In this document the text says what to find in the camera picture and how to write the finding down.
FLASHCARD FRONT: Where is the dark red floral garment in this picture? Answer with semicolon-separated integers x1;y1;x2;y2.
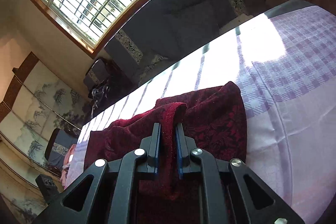
84;82;247;223

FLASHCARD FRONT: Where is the grey square cushion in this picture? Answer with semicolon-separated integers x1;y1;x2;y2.
164;1;219;57

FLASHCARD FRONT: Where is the pink cloth at bedside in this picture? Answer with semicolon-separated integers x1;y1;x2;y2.
60;144;76;189

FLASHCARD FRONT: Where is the painted folding screen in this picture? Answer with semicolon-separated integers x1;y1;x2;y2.
1;53;88;223

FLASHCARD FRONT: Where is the pink purple checked bedsheet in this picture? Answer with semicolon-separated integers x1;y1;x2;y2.
66;1;335;223

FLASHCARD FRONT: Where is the dark clothes pile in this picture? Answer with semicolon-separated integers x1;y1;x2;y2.
90;78;114;118

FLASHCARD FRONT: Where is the dark grey sofa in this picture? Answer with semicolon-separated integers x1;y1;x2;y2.
105;0;266;84

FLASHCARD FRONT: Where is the patterned cushion on sofa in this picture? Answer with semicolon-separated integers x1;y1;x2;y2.
140;54;168;79

